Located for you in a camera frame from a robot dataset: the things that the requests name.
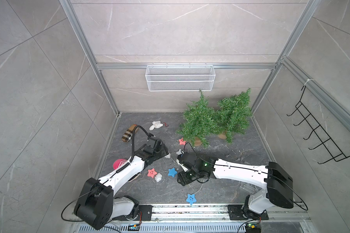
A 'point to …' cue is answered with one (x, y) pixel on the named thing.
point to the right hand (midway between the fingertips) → (182, 179)
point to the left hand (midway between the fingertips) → (167, 148)
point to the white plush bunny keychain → (156, 124)
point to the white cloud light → (158, 177)
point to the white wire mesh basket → (180, 78)
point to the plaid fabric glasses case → (128, 135)
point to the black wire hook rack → (337, 155)
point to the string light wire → (200, 182)
